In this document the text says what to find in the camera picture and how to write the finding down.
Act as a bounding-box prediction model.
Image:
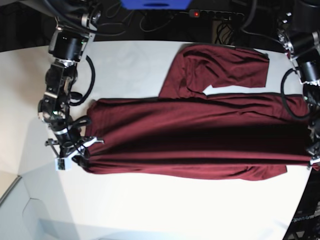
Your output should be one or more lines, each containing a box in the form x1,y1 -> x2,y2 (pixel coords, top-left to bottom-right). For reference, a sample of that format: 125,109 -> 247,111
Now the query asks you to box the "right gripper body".
44,136 -> 105,165

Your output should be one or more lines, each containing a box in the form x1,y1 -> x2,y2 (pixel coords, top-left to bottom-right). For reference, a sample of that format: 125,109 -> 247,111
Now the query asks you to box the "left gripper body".
306,134 -> 320,168

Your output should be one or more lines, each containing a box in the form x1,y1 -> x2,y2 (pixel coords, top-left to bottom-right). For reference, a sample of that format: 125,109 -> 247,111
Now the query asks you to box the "dark red t-shirt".
81,44 -> 311,181

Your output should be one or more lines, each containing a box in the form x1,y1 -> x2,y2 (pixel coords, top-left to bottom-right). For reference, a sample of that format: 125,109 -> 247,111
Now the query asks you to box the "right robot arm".
21,0 -> 114,171

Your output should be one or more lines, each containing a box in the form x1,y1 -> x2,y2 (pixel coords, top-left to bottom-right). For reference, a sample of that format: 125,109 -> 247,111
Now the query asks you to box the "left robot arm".
276,0 -> 320,168

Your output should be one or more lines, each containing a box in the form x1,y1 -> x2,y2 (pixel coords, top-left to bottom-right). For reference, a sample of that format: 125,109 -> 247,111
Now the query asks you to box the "blue box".
120,0 -> 191,10

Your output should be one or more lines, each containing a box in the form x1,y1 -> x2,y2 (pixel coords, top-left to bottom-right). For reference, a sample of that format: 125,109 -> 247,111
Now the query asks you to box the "black power strip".
188,9 -> 245,21

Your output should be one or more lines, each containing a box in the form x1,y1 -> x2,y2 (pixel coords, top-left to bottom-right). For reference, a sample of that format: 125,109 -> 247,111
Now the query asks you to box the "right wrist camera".
54,157 -> 72,171

